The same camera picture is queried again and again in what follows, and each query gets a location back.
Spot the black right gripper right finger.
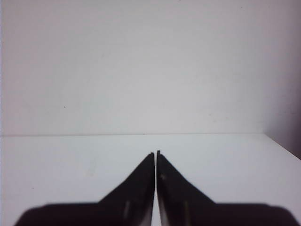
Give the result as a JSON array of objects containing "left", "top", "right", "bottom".
[{"left": 156, "top": 151, "right": 298, "bottom": 226}]

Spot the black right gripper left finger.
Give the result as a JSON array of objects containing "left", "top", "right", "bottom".
[{"left": 16, "top": 153, "right": 155, "bottom": 226}]

